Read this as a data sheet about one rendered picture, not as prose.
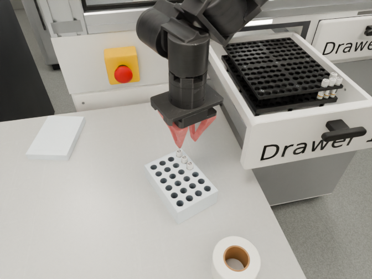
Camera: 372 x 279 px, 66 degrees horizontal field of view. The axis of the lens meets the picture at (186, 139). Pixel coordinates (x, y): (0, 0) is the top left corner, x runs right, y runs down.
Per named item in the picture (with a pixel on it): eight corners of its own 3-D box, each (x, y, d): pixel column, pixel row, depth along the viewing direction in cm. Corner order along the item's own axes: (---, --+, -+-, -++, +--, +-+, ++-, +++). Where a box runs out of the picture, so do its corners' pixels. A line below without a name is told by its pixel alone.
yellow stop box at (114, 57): (140, 83, 67) (137, 55, 62) (109, 87, 66) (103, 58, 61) (138, 72, 71) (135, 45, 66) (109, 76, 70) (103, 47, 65)
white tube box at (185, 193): (216, 202, 53) (218, 190, 50) (177, 225, 50) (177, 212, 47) (181, 160, 61) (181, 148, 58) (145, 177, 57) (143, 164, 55)
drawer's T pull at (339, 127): (365, 136, 46) (368, 129, 45) (323, 143, 45) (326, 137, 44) (351, 122, 48) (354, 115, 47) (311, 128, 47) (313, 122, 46)
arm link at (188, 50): (184, 40, 35) (220, 29, 37) (154, 21, 38) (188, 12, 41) (183, 88, 39) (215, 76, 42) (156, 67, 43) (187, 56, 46)
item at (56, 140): (68, 160, 61) (66, 155, 59) (27, 159, 61) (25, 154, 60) (86, 121, 70) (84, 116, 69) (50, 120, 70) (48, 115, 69)
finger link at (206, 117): (161, 138, 53) (158, 96, 47) (193, 124, 56) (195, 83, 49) (180, 161, 49) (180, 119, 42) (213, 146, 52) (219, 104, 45)
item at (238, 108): (373, 135, 56) (389, 110, 51) (248, 156, 52) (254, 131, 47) (280, 44, 84) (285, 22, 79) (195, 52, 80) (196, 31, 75)
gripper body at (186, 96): (149, 106, 47) (146, 66, 41) (201, 88, 51) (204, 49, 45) (169, 129, 43) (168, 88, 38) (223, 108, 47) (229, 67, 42)
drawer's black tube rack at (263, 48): (331, 111, 60) (343, 85, 56) (253, 123, 58) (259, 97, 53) (283, 60, 76) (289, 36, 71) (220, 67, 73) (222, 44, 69)
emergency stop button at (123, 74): (134, 83, 65) (132, 67, 62) (115, 86, 64) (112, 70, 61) (133, 76, 67) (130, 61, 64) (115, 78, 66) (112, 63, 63)
